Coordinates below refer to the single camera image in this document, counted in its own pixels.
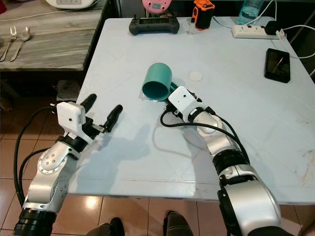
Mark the clear water bottle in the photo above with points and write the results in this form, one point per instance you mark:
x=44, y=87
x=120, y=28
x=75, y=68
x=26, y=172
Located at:
x=251, y=11

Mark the teal plastic cup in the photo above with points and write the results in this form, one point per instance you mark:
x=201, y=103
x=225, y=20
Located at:
x=156, y=82

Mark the grey white plastic bag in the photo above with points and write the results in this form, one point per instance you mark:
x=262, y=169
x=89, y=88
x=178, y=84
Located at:
x=66, y=91

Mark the black smartphone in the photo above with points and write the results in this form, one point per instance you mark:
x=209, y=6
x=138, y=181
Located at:
x=277, y=65

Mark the red container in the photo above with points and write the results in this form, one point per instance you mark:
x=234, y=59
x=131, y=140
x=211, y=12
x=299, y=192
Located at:
x=2, y=5

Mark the black handheld controller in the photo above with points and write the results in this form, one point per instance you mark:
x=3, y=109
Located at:
x=154, y=24

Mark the orange and black device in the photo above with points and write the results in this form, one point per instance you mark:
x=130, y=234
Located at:
x=203, y=14

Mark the white power strip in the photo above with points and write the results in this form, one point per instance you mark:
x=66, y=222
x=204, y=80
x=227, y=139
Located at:
x=248, y=31

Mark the white kitchen appliance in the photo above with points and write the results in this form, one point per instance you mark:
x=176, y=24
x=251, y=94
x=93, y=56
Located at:
x=71, y=3

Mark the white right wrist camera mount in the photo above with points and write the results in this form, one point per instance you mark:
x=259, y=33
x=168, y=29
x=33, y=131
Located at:
x=182, y=101

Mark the metal spoon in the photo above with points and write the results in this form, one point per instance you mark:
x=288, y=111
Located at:
x=25, y=34

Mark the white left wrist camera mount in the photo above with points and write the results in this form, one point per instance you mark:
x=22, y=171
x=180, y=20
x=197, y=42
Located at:
x=70, y=115

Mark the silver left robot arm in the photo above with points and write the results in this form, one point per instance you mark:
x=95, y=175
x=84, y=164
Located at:
x=49, y=169

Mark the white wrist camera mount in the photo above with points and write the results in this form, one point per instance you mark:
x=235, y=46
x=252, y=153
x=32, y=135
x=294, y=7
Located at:
x=182, y=101
x=70, y=115

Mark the metal fork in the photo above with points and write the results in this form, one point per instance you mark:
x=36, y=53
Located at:
x=10, y=42

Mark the black plug adapter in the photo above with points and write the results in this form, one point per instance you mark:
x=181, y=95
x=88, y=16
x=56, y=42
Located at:
x=271, y=27

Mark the pink round gadget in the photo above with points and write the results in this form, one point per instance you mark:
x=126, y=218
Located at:
x=157, y=4

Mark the robot right leg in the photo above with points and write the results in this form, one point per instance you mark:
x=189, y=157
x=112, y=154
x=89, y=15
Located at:
x=177, y=224

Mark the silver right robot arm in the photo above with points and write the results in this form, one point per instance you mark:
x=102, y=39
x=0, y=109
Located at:
x=251, y=196

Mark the robot left leg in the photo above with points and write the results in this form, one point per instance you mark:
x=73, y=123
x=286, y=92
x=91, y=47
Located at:
x=109, y=228

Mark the robot leg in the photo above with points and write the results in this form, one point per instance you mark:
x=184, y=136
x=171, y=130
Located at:
x=177, y=224
x=109, y=228

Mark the marble top side table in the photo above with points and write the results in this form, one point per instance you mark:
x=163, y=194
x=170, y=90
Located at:
x=56, y=46

